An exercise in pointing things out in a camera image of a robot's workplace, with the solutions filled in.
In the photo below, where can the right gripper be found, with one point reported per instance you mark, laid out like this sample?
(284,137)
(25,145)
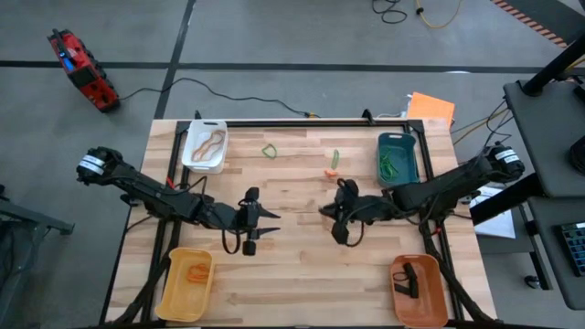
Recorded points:
(352,210)

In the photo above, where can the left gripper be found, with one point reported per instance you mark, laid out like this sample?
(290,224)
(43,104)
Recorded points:
(249,219)

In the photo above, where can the green rubber band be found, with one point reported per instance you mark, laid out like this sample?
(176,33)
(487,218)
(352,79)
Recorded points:
(386,176)
(384,160)
(263,150)
(336,164)
(390,153)
(394,171)

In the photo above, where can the thin black rubber band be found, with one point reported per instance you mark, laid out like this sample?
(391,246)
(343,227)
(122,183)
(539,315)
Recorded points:
(394,276)

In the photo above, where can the wide black rubber band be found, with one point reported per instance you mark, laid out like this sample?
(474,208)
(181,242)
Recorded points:
(414,289)
(402,289)
(410,270)

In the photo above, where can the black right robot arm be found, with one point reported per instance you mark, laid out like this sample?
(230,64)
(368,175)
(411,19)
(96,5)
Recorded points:
(448,187)

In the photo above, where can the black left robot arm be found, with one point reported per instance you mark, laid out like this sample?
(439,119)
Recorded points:
(146,196)

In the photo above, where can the small orange rubber band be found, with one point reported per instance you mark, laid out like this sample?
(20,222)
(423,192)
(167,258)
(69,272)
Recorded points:
(330,172)

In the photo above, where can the white plastic basket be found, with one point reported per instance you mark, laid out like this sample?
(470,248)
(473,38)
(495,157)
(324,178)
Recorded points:
(203,168)

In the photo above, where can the teal plastic basket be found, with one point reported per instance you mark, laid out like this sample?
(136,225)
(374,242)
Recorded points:
(407,160)

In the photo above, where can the yellow plastic basket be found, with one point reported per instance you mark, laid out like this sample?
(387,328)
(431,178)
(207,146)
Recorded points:
(183,301)

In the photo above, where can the orange plastic basket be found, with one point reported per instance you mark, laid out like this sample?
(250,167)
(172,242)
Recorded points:
(425,310)

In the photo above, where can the orange paper sheet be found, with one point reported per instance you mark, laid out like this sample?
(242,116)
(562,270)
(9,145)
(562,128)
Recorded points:
(432,109)

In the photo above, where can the white paper sheet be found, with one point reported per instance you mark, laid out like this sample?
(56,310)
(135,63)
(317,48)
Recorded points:
(498,226)

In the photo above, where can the black metal bar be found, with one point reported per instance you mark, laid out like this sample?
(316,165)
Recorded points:
(507,201)

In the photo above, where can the black caster wheel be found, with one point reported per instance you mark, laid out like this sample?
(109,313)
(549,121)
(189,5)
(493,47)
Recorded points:
(532,281)

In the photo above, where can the grey metal stand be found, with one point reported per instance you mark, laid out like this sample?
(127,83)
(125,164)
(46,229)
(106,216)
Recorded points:
(36,221)

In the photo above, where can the grey side desk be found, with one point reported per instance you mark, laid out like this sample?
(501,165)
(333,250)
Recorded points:
(548,137)

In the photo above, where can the keyboard with coloured keys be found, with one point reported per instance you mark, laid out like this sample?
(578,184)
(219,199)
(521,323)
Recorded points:
(576,249)

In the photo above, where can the black round object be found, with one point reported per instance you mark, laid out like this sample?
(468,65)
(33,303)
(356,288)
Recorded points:
(579,155)

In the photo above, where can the black slanted pole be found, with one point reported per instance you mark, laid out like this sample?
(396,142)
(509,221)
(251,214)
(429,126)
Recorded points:
(555,68)

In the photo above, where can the black mat striped edge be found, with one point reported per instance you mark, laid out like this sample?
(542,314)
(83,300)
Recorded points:
(548,13)

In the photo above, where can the black metal table frame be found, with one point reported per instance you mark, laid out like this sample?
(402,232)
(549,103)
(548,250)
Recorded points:
(320,123)

